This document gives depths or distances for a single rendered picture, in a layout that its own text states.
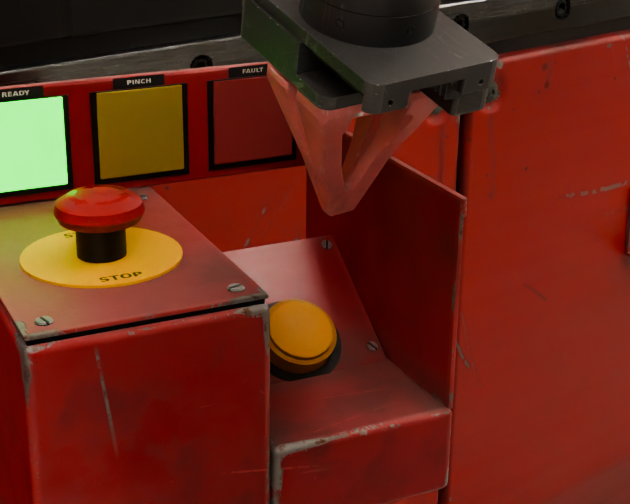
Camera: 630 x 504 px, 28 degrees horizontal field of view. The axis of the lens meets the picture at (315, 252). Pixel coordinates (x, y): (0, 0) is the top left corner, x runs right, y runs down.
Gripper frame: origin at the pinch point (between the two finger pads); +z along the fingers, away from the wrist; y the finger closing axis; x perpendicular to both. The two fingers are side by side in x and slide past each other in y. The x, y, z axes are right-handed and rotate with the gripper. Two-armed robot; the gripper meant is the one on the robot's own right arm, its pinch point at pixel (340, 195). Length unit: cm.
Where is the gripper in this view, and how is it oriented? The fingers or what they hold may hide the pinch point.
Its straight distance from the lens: 57.6
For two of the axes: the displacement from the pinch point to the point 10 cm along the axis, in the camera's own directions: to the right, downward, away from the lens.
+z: -1.1, 7.9, 6.0
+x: -8.4, 2.4, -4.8
